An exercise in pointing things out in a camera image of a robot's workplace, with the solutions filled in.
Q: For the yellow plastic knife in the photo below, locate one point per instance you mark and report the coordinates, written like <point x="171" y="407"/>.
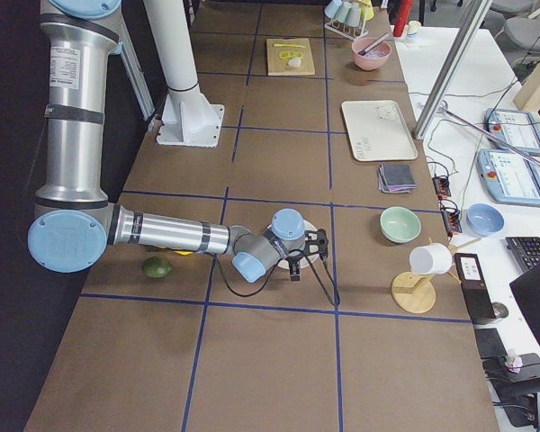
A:
<point x="288" y="45"/>

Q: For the wooden mug stand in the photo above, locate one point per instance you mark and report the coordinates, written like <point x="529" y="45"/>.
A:
<point x="414" y="292"/>

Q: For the wooden cutting board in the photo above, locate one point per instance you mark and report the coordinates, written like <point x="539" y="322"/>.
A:
<point x="278" y="67"/>

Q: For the far teach pendant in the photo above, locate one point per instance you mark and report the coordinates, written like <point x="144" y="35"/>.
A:
<point x="517" y="128"/>

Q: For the grey folded cloth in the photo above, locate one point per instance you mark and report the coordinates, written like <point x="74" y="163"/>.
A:
<point x="395" y="179"/>

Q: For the white bear tray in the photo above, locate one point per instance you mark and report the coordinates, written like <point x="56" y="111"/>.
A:
<point x="377" y="131"/>

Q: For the cup rack with cups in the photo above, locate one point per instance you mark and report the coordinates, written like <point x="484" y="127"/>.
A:
<point x="348" y="18"/>

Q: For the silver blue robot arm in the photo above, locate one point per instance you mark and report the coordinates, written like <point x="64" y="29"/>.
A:
<point x="74" y="220"/>

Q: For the green lime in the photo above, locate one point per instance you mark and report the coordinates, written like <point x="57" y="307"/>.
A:
<point x="156" y="267"/>

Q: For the lemon slice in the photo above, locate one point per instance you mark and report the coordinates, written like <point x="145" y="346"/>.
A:
<point x="290" y="54"/>

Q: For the green bowl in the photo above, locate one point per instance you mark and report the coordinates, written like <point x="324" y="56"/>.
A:
<point x="400" y="225"/>

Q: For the black keyboard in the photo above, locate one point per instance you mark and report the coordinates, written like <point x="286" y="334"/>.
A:
<point x="525" y="250"/>

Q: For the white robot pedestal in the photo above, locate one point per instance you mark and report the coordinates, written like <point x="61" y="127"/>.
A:
<point x="188" y="119"/>

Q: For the white mug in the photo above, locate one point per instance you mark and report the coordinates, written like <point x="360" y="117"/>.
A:
<point x="432" y="259"/>

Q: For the aluminium frame post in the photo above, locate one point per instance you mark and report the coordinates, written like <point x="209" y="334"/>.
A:
<point x="470" y="25"/>

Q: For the blue bowl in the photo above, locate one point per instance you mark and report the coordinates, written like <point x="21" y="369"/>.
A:
<point x="484" y="220"/>

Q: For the black box with label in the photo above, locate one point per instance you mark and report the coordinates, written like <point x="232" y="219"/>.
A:
<point x="475" y="293"/>

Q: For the red bottle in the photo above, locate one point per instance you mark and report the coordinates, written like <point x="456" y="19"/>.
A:
<point x="402" y="17"/>

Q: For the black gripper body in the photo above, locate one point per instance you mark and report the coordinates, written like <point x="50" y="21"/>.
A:
<point x="294" y="270"/>

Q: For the orange black connector strip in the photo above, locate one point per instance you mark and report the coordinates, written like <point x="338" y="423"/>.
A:
<point x="451" y="214"/>

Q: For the pink bowl with ice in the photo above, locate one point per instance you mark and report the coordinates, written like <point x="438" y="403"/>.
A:
<point x="374" y="58"/>

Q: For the cream round plate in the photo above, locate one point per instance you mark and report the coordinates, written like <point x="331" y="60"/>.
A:
<point x="312" y="250"/>

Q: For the teach pendant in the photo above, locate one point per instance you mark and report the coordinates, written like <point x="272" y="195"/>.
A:
<point x="517" y="128"/>
<point x="508" y="177"/>

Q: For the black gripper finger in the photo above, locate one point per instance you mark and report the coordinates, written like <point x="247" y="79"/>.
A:
<point x="295" y="275"/>

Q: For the near teach pendant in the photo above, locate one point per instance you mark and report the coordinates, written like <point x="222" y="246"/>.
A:
<point x="508" y="177"/>

